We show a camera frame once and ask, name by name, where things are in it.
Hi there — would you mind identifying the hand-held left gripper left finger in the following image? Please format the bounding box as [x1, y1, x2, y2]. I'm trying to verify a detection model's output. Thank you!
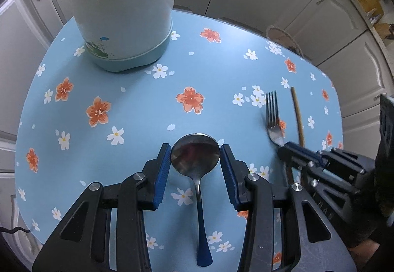
[32, 143, 172, 272]

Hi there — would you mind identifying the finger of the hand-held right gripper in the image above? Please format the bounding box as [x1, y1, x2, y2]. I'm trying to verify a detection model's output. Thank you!
[278, 147, 319, 171]
[285, 142, 328, 165]

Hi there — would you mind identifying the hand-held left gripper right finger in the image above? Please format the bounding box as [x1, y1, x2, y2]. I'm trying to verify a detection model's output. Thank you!
[220, 144, 358, 272]

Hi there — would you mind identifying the blue-handled metal spoon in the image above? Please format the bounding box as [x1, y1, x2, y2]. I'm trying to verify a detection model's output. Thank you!
[171, 133, 220, 267]

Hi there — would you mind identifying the wooden-handled metal fork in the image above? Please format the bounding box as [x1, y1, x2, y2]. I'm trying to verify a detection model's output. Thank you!
[265, 90, 294, 185]

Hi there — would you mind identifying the pale green utensil holder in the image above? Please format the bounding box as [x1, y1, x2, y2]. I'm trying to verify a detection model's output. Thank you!
[67, 0, 176, 72]

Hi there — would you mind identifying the plain brown wooden chopstick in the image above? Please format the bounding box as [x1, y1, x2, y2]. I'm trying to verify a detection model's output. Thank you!
[290, 86, 308, 186]

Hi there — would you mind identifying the blue floral table cover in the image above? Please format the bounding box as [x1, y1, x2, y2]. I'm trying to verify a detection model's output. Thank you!
[14, 9, 345, 272]

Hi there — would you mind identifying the cardboard box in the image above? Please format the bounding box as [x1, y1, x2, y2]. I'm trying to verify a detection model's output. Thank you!
[357, 0, 385, 18]
[374, 23, 394, 41]

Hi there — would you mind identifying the black cable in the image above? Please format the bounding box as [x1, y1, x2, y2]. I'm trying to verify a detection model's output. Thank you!
[0, 226, 31, 234]

